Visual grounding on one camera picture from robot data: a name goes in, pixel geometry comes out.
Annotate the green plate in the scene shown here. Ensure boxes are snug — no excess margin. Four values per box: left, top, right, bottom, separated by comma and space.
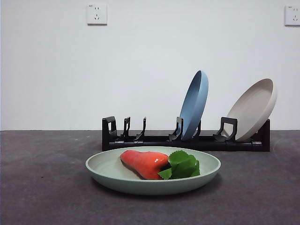
85, 146, 222, 196

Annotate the orange carrot with green leaves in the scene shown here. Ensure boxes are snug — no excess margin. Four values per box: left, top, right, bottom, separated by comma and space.
120, 150, 201, 180

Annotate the white wall socket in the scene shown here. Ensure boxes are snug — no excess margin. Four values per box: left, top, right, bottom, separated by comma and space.
87, 3, 108, 26
284, 4, 300, 26

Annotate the beige plate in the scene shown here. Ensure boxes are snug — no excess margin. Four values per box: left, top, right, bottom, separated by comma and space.
226, 78, 278, 142

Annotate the black plate rack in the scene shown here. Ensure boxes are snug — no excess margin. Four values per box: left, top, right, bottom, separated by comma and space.
101, 116, 271, 152

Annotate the blue plate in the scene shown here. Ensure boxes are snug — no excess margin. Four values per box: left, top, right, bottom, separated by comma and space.
180, 70, 209, 141

